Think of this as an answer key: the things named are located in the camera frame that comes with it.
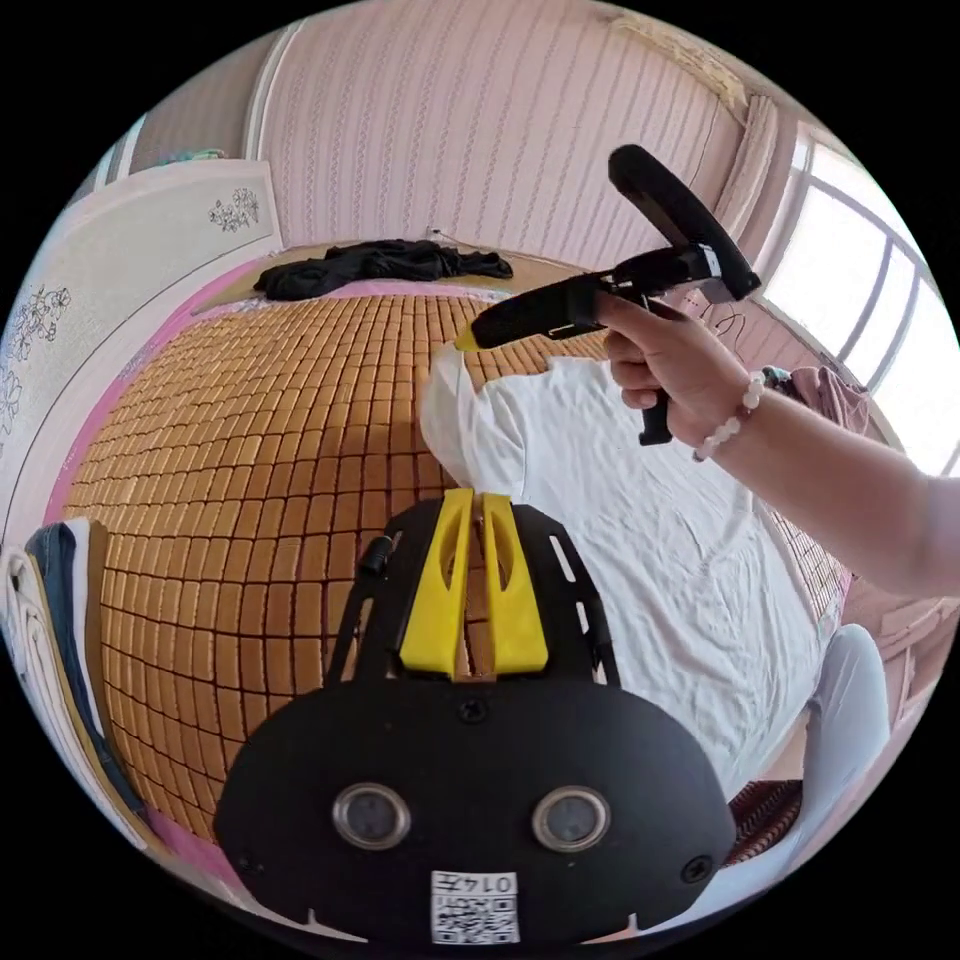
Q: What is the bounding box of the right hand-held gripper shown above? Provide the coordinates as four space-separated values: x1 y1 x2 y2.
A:
455 243 725 448

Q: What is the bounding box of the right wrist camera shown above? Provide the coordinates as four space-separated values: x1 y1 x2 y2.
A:
608 143 763 306

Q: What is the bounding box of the pile of clothes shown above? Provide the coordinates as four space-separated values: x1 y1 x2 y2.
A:
0 515 148 830

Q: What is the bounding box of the person's right hand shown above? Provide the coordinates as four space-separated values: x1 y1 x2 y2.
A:
599 293 754 450

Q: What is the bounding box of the person's right forearm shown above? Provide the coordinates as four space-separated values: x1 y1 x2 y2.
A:
691 370 960 601

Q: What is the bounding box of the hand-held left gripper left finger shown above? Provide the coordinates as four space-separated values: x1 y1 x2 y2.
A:
398 487 475 680

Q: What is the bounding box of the dusky pink garment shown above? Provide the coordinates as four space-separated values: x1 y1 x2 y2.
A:
759 365 873 453

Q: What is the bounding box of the person's body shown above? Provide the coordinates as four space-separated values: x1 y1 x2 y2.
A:
704 623 895 924

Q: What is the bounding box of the white cupboard with floral print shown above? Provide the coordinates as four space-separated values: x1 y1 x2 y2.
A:
0 157 285 553

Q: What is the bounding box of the black garment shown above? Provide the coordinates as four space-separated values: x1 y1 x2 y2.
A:
253 239 516 302

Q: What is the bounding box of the bed with woven mat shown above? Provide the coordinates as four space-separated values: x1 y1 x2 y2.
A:
41 243 858 890

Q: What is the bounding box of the white short sleeve shirt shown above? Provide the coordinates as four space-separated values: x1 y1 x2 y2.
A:
418 348 835 783

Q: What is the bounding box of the window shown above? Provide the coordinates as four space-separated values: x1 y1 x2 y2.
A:
755 123 960 481

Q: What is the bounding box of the pale curtain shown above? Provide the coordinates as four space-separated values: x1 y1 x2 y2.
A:
714 93 783 230

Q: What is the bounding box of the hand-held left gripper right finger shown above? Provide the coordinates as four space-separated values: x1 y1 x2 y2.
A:
481 491 549 673

